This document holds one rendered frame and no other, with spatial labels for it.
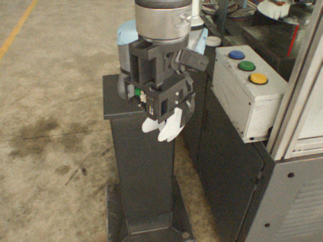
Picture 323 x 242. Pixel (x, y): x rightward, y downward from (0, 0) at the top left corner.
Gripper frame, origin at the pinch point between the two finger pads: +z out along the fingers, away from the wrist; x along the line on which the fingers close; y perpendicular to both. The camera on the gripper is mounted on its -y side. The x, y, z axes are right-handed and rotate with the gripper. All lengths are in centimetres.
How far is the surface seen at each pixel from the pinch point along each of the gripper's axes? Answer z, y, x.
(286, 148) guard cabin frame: 13.4, -25.8, 16.5
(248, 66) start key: 0.3, -34.6, -0.9
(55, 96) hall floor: 91, -54, -163
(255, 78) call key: 0.2, -29.8, 3.3
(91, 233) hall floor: 91, 1, -45
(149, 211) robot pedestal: 74, -18, -24
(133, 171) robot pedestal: 45, -14, -28
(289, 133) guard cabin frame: 7.5, -24.2, 16.1
